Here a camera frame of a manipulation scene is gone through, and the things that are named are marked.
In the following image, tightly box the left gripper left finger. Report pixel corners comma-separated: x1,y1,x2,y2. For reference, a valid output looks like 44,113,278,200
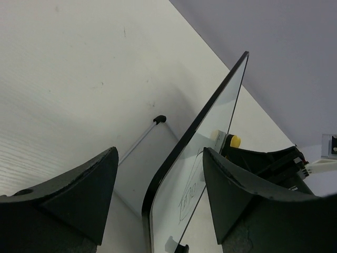
1,147,118,252

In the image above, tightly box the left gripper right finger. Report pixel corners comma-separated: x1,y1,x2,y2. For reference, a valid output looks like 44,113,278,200
203,148,336,252

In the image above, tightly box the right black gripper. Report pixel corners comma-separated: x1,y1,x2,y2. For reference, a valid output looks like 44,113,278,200
223,146,313,195

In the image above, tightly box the yellow bone shaped eraser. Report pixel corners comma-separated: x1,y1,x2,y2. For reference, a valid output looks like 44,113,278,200
230,135,241,148

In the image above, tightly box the black framed small whiteboard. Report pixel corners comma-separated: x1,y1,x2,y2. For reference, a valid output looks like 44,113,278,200
118,51,250,253

